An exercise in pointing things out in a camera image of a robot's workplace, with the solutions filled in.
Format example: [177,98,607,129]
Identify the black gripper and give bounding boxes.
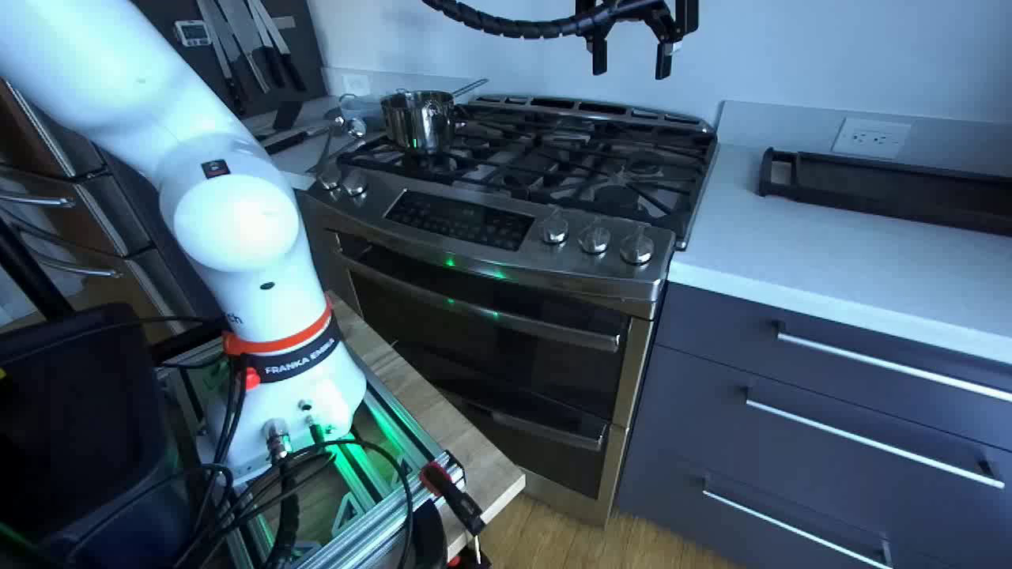
[576,0,698,79]

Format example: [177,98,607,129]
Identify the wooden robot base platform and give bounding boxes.
[337,298,524,569]

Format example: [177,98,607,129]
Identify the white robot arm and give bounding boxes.
[0,0,366,473]

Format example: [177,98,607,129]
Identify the stainless steel gas stove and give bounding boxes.
[302,94,714,525]

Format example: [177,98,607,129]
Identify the stainless steel pot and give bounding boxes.
[381,92,453,154]

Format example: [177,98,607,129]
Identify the knife rack with knives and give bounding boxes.
[132,0,327,118]

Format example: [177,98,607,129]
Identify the black tray on counter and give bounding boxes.
[760,150,1012,236]

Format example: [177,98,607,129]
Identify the dark drawer cabinet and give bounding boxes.
[616,283,1012,569]

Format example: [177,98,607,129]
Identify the black box beside robot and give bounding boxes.
[0,304,194,569]

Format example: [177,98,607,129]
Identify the black corrugated cable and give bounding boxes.
[422,0,594,41]

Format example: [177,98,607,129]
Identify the white wall outlet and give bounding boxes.
[832,118,910,159]

